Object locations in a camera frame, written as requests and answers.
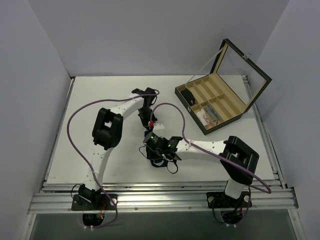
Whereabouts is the navy blue underwear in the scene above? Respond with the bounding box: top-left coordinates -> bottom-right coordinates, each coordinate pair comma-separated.
150,159 -> 168,168

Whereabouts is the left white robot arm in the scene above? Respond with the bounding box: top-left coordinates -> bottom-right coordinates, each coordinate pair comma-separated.
67,87 -> 160,211

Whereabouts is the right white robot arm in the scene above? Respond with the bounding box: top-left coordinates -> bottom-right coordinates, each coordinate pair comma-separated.
143,130 -> 260,207

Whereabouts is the black rolled cloth in box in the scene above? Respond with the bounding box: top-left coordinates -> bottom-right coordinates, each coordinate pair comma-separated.
180,88 -> 196,106

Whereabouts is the white pink rolled cloth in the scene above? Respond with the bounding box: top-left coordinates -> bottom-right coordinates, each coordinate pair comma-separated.
196,109 -> 210,127

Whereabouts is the grey rolled cloth in box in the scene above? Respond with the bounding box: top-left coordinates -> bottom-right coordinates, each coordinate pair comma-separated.
204,104 -> 219,125

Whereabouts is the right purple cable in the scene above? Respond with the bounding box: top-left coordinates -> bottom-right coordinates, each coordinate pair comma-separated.
149,102 -> 273,227

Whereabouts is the purple cable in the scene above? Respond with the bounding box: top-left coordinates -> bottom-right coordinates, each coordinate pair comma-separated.
149,102 -> 273,227
67,89 -> 161,230

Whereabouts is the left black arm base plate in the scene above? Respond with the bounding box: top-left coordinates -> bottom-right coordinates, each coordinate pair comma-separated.
71,193 -> 116,211

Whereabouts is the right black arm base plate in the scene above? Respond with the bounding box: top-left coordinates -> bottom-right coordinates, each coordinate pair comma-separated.
206,191 -> 252,209

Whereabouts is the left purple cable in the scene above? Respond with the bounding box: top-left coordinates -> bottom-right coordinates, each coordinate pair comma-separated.
67,89 -> 161,230

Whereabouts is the aluminium rail frame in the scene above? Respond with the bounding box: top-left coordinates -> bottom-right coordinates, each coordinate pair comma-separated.
21,74 -> 307,240

